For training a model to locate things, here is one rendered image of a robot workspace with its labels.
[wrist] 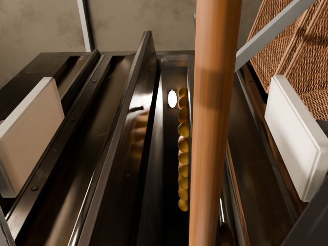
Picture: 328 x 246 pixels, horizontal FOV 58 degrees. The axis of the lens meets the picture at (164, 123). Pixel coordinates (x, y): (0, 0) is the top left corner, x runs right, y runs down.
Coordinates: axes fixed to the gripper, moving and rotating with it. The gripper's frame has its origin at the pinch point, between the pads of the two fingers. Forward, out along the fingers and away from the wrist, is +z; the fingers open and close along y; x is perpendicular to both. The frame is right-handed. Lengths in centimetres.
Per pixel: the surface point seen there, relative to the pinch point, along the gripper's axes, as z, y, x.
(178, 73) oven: 154, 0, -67
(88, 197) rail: 30, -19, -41
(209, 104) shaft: 4.6, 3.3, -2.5
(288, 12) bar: 42.7, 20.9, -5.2
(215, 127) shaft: 4.5, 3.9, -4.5
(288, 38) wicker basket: 151, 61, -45
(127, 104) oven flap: 70, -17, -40
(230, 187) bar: 10.6, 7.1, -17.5
